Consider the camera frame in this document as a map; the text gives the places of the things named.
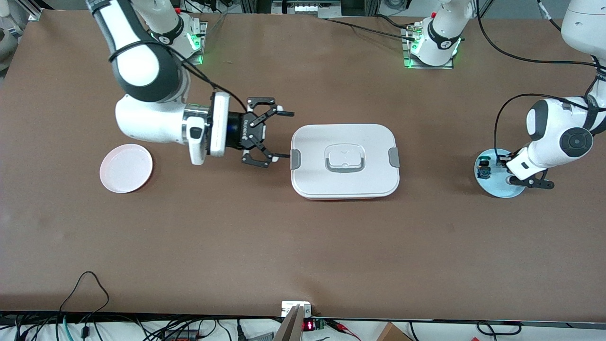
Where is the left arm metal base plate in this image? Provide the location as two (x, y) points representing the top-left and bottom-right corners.
(401, 26), (454, 70)

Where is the thin black looped cable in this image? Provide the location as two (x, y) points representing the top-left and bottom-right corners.
(59, 271), (110, 317)

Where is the light blue round plate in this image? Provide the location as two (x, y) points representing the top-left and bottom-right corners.
(474, 148), (527, 198)

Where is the white rack device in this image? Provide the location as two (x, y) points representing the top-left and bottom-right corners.
(272, 0), (342, 15)

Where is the white box with grey handle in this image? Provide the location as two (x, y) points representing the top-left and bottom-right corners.
(290, 124), (401, 200)

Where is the black flat loop cable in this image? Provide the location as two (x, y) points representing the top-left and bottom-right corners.
(476, 321), (522, 337)

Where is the red clip lead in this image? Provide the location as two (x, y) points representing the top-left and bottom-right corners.
(327, 319), (361, 341)

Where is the white metal bracket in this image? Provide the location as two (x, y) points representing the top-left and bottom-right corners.
(281, 301), (312, 317)

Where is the pink round plate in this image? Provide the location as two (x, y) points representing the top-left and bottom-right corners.
(99, 144), (153, 194)

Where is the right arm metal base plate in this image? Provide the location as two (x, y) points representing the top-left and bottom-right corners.
(153, 21), (208, 65)

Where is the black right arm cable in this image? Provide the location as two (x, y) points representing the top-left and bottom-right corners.
(108, 40), (250, 115)

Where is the brown cardboard box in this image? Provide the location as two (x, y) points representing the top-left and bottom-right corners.
(376, 322), (413, 341)

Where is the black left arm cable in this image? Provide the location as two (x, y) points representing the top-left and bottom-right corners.
(475, 0), (606, 164)

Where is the black cable to arm base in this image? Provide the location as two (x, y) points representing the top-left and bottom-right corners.
(326, 14), (418, 41)

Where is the aluminium profile bar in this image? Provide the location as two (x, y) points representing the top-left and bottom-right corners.
(274, 305), (306, 341)

